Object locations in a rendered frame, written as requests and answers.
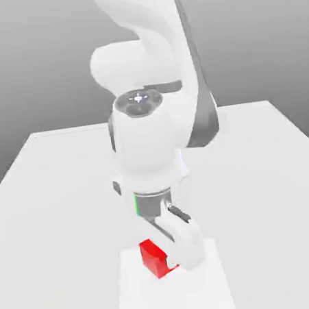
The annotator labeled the small red cube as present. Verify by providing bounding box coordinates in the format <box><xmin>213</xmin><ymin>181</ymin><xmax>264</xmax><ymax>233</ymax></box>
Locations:
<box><xmin>138</xmin><ymin>234</ymin><xmax>183</xmax><ymax>282</ymax></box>

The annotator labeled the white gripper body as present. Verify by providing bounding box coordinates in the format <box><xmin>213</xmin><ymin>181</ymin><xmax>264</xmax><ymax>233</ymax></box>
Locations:
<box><xmin>140</xmin><ymin>206</ymin><xmax>208</xmax><ymax>277</ymax></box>

